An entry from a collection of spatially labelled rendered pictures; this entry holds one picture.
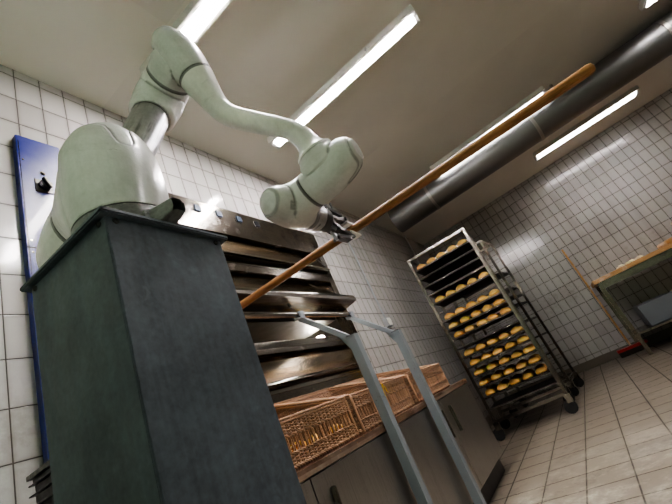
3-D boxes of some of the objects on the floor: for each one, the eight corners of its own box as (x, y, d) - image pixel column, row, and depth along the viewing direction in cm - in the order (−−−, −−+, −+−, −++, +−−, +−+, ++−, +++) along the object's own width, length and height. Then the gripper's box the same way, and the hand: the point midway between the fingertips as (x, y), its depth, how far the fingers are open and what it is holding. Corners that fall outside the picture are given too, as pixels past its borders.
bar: (275, 818, 82) (156, 314, 126) (448, 532, 188) (351, 314, 232) (396, 827, 69) (217, 265, 114) (508, 515, 175) (393, 288, 220)
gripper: (297, 203, 119) (338, 219, 139) (317, 247, 113) (357, 257, 132) (315, 189, 116) (355, 207, 136) (336, 233, 110) (374, 245, 129)
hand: (351, 230), depth 131 cm, fingers closed on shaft, 3 cm apart
